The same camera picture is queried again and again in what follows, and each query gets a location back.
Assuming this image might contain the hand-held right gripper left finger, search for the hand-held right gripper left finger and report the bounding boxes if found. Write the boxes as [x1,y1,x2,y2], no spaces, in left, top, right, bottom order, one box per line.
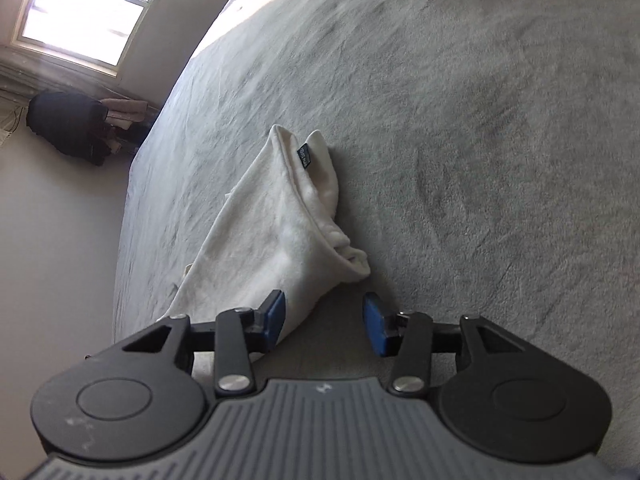
[120,289,288,395]

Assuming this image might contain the bed with grey blanket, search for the bed with grey blanket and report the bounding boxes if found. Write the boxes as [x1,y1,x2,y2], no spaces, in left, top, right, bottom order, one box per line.
[112,0,640,461]

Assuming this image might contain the white sweatshirt with orange print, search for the white sweatshirt with orange print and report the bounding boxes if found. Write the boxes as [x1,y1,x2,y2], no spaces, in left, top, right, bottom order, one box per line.
[155,124,372,356]

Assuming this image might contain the hanging dark clothes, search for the hanging dark clothes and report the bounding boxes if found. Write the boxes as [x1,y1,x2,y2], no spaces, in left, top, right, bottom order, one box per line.
[26,91,113,166]

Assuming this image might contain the hanging pink clothes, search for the hanging pink clothes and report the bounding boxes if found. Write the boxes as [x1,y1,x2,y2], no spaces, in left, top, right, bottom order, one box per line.
[102,97,150,153]

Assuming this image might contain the window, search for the window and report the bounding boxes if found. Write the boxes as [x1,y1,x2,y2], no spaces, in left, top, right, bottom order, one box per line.
[12,0,173,78]

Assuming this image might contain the grey curtain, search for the grey curtain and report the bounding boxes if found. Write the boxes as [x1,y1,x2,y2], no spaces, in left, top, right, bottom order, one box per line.
[0,45,161,111]

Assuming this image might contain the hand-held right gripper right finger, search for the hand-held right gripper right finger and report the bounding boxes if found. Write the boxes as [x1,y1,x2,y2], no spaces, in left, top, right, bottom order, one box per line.
[362,292,521,395]

